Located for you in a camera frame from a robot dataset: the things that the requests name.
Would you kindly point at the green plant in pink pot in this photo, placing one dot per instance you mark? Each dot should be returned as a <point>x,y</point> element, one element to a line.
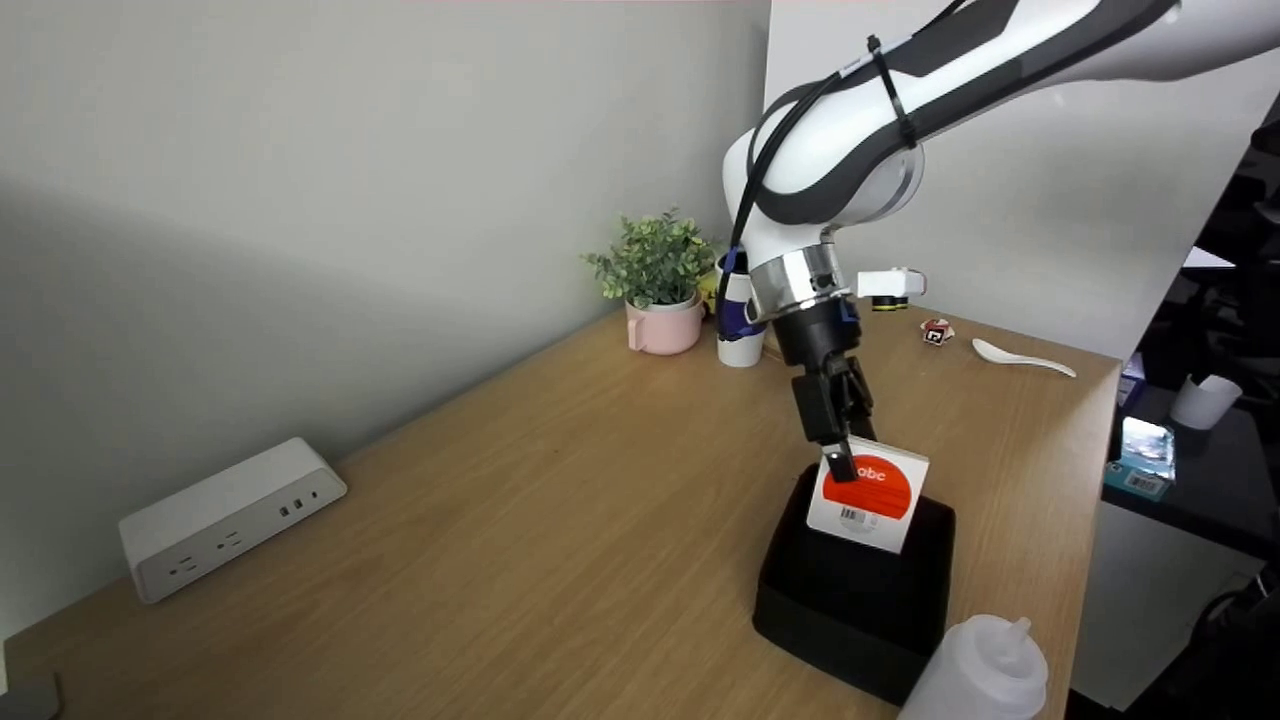
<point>659,273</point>

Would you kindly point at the white electronics box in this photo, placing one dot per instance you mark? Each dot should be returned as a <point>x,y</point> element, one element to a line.
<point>221,518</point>

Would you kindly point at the white squeeze bottle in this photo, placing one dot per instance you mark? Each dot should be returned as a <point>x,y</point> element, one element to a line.
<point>981,668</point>

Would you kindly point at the white cup with blue band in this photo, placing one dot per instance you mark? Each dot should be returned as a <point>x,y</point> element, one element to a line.
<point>739,326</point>

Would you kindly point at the white ceramic spoon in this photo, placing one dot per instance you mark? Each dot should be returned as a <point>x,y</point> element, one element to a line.
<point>994,354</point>

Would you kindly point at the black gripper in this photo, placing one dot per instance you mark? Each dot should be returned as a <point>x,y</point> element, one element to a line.
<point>829,384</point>

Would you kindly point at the white cup on side table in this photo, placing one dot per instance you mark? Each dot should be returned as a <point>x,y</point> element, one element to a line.
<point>1204,400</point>

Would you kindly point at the orange and white book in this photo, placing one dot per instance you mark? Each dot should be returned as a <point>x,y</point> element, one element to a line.
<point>877,504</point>

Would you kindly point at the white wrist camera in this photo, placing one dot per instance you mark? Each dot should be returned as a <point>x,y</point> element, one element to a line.
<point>891,286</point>

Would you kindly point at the black box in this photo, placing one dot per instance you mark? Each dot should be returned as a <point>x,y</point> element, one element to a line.
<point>858,613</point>

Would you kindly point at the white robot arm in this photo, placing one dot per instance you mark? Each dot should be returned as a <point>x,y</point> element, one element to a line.
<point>846,150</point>

